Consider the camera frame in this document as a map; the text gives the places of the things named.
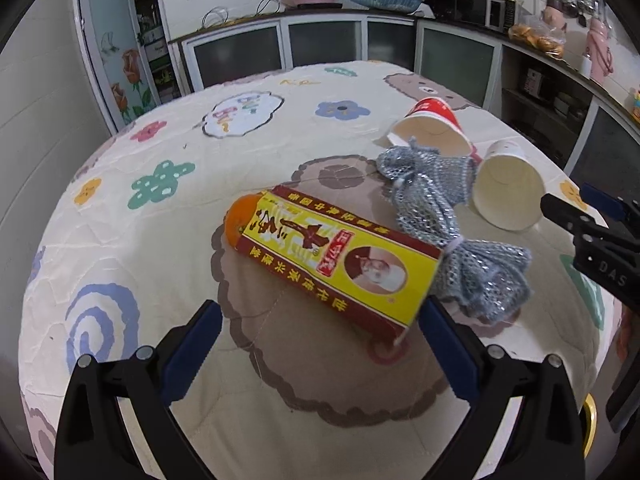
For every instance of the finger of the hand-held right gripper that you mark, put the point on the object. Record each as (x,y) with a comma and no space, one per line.
(560,207)
(602,200)

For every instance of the plastic bag of buns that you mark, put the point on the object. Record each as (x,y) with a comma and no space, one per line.
(537,40)

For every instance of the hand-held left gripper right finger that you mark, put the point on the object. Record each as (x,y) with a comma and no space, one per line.
(450,355)

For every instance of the kitchen counter cabinet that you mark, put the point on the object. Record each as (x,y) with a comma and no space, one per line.
(240,57)

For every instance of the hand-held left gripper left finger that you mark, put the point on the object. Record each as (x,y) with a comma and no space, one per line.
(192,350)

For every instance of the small white bottle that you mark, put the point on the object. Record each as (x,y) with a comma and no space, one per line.
(586,66)

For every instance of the yellow and red cardboard box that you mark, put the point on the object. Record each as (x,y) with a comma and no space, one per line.
(325,255)

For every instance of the flower printed glass door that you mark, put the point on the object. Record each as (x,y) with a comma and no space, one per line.
(120,35)

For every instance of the pink thermos flask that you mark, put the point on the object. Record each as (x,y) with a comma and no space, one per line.
(555,12)
(599,52)

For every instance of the microwave oven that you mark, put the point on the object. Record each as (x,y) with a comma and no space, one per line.
(480,7)

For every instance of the plain white paper cup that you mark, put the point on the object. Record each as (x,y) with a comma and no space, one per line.
(505,195)

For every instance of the black bin with yellow rim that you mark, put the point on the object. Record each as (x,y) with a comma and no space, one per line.
(591,420)

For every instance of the red and white paper cup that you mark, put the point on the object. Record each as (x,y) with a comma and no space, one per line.
(440,115)

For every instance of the silver mesh scrubber cloth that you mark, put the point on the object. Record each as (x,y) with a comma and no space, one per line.
(425,195)

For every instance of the black induction cooker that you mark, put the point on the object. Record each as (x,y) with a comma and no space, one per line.
(312,5)

